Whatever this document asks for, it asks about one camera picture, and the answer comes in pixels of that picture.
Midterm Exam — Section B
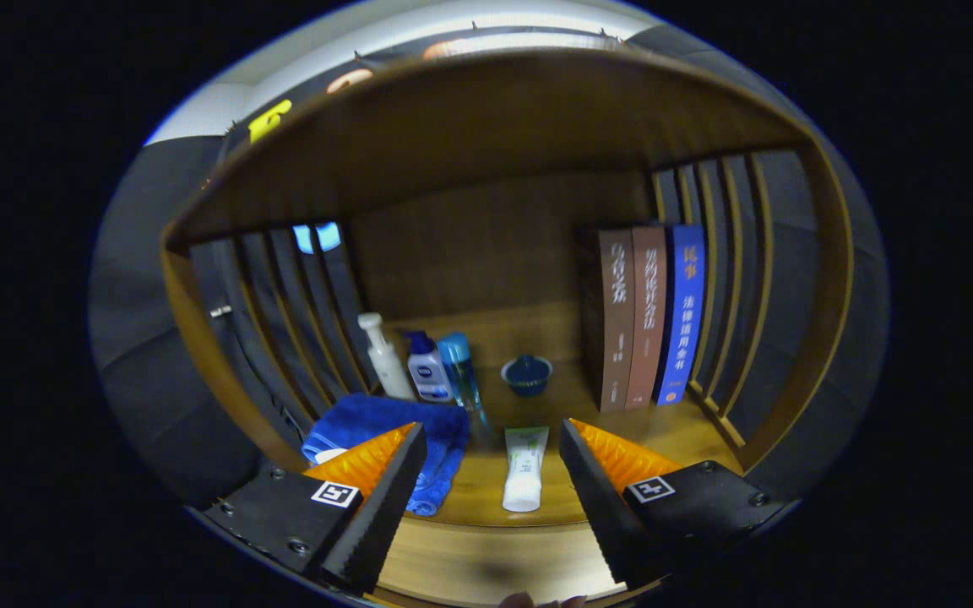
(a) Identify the white and green tube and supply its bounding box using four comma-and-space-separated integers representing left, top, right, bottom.
502, 426, 551, 513

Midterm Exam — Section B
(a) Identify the blue book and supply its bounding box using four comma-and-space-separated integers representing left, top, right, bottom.
655, 224, 707, 406

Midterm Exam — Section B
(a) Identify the brown wooden cabinet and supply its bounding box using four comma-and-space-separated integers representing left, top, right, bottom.
159, 46, 855, 608

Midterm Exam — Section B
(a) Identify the wooden countertop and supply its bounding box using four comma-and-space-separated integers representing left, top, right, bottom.
309, 300, 745, 529

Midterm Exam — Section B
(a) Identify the dark blue lidded cup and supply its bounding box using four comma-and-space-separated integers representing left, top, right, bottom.
501, 355, 554, 398

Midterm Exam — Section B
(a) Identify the light brown book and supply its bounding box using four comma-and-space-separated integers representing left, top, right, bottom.
624, 225, 669, 411

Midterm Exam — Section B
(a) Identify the folded blue towel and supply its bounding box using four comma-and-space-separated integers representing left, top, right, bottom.
301, 393, 470, 518

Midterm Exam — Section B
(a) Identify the white pump bottle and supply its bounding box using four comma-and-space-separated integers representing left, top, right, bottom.
357, 312, 416, 401

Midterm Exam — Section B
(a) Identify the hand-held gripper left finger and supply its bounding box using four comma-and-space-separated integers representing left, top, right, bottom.
199, 422, 428, 594

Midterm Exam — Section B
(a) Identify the dark brown book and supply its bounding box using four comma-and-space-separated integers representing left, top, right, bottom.
578, 228, 635, 413

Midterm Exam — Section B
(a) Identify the slim teal bottle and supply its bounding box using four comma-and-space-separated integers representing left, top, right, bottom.
438, 332, 487, 427

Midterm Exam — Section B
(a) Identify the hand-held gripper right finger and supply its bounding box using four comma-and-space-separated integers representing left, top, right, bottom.
558, 418, 791, 588

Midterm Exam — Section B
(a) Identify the white bottle with blue cap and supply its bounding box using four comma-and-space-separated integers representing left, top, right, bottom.
405, 330, 455, 404

